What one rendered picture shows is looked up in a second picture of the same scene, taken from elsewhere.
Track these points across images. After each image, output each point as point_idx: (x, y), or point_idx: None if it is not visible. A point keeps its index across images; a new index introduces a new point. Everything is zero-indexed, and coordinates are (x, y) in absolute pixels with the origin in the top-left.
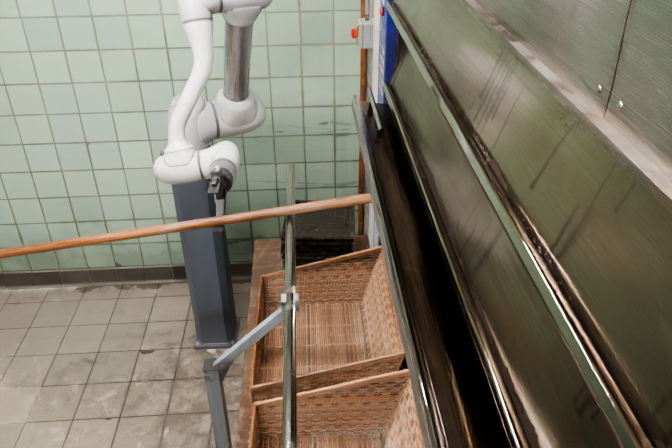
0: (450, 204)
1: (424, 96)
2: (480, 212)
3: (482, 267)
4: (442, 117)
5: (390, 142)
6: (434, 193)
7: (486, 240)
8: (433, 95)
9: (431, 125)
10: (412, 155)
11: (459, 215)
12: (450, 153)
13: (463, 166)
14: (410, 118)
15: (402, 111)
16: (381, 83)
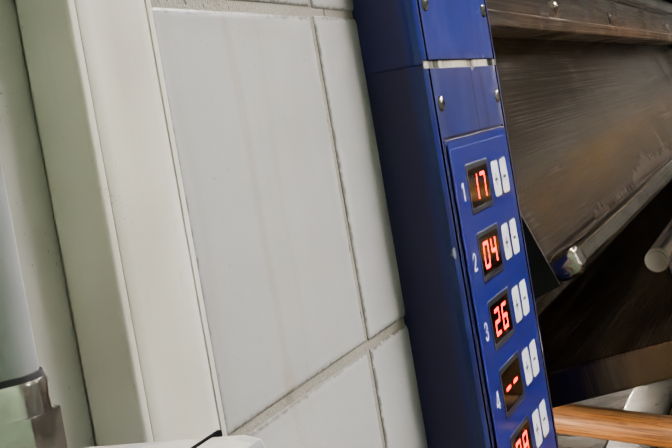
0: (649, 134)
1: (562, 99)
2: (636, 87)
3: (662, 117)
4: (582, 76)
5: (662, 276)
6: (653, 163)
7: (647, 96)
8: None
9: (596, 113)
10: (652, 174)
11: (649, 124)
12: (612, 94)
13: (615, 81)
14: (599, 179)
15: (595, 208)
16: (526, 391)
